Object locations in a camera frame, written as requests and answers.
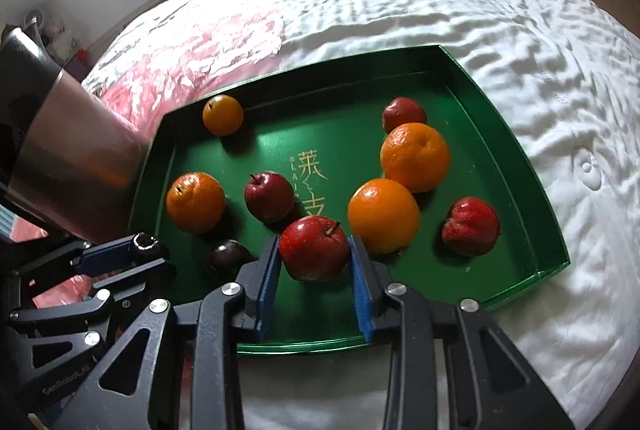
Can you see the red apple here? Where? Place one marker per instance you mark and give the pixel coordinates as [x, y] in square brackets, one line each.
[404, 113]
[314, 249]
[471, 226]
[269, 196]

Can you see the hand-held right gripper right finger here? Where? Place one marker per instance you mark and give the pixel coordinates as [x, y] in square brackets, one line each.
[361, 295]

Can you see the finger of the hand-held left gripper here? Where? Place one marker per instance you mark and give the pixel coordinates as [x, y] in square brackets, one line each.
[105, 260]
[145, 275]

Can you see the pink plastic sheet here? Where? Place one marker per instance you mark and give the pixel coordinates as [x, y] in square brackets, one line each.
[200, 55]

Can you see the green tray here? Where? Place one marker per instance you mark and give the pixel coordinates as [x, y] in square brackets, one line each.
[350, 110]

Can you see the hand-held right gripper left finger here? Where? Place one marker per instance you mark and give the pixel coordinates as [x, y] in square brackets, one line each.
[265, 295]

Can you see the orange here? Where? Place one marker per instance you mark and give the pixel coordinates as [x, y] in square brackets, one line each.
[384, 216]
[415, 158]
[195, 202]
[223, 115]

